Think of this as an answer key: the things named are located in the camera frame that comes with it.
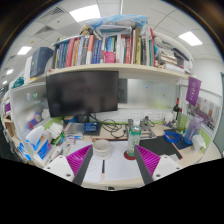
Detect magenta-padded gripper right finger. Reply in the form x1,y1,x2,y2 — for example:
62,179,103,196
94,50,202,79
133,144,185,186

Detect wooden shelf with books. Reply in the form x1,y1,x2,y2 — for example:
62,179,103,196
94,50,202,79
28,13,195,84

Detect blue circuit board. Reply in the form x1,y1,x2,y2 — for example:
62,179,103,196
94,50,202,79
83,122,100,134

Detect flat round red coaster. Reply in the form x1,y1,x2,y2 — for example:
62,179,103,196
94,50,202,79
123,150,137,161

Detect white wall socket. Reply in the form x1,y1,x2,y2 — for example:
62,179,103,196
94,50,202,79
143,111,154,121
130,111,141,121
153,111,164,121

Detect handwritten white paper sheet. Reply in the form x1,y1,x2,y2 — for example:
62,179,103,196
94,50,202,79
68,139,105,184

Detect blue and white tissue box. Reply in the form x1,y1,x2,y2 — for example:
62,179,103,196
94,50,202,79
24,125,53,160

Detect purple hanging banner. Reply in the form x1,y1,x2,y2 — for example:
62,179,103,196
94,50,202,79
185,77,202,107

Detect green-labelled plastic drink bottle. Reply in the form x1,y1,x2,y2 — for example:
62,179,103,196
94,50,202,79
126,119,143,158

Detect clear plastic container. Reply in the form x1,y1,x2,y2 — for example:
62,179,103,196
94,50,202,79
63,122,85,137

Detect white tissue pack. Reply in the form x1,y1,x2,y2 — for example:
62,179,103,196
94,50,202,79
47,122,65,138

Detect purple translucent water bottle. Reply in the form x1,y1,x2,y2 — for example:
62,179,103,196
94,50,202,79
183,115,204,145

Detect black computer monitor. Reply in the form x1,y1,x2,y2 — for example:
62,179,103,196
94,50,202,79
45,70,120,124

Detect dark wine bottle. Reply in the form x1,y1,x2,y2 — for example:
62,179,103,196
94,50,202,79
172,97,181,121

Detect grey metal laptop stand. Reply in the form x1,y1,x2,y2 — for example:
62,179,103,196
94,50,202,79
125,118,158,140

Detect black cable bundle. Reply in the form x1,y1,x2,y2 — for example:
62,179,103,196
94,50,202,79
96,114,129,139

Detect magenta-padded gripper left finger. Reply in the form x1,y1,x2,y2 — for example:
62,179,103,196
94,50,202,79
43,144,96,187

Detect white ribbed cup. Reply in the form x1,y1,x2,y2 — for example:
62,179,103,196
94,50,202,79
92,139,113,160

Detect wooden side shelf unit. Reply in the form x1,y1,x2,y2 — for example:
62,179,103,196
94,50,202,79
0,98,16,148

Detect blank white paper sheet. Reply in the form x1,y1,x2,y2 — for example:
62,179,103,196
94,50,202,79
103,139,144,183

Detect ceiling light panels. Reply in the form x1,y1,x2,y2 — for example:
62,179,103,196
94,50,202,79
1,3,204,86

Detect blue coiled cable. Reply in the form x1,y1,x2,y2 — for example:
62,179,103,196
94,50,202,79
163,130,182,144

